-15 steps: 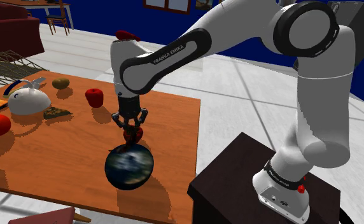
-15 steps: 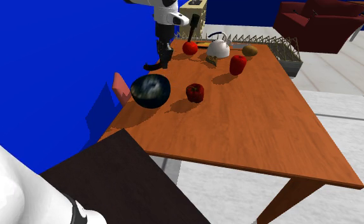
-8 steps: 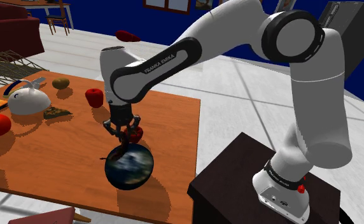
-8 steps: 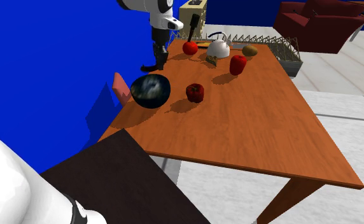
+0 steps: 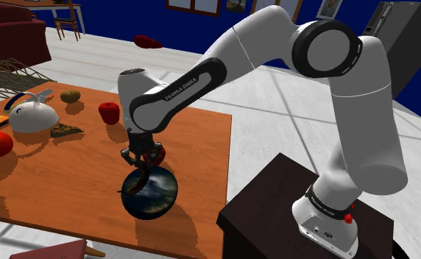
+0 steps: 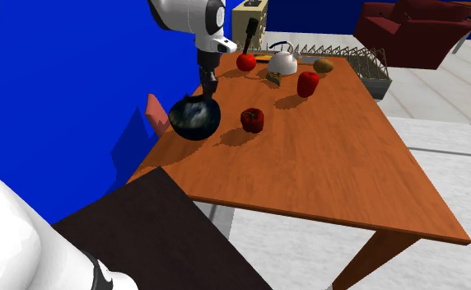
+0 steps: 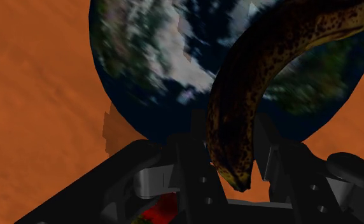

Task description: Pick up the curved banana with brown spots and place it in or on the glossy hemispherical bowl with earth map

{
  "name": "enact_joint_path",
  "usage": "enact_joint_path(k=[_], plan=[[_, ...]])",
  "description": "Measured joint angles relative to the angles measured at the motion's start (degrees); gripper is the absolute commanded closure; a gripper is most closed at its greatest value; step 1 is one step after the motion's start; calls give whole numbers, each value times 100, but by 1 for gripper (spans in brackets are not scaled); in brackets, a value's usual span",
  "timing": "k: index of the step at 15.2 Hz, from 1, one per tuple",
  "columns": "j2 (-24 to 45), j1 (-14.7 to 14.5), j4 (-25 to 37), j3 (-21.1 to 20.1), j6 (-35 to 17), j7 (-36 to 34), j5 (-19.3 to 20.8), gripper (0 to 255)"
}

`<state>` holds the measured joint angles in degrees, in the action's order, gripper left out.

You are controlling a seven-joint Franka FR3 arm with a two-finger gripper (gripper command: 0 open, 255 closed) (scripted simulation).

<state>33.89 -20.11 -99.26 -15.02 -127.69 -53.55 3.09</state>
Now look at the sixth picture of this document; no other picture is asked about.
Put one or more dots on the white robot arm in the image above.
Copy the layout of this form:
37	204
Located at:
10	241

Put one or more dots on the dark red bell pepper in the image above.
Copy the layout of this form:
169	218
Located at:
252	120

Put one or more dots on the flat yellow thing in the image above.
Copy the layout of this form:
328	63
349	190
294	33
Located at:
264	59

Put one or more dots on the dark red armchair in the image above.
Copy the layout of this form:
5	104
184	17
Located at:
412	40

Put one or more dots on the bright red bell pepper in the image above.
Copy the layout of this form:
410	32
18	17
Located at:
307	83

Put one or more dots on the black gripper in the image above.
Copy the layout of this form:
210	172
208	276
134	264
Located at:
208	60

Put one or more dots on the beige cabinet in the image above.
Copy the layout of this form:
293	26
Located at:
244	24

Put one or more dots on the white kettle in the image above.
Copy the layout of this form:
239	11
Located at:
282	63

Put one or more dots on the brown kiwi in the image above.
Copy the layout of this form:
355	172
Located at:
323	65

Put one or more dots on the brown wooden table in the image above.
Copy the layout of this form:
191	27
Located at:
319	160

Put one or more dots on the dark glossy bowl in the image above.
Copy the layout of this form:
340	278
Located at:
195	120

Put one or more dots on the red tomato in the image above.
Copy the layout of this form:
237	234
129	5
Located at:
246	62

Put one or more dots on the small olive brown lump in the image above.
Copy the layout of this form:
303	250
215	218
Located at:
274	78

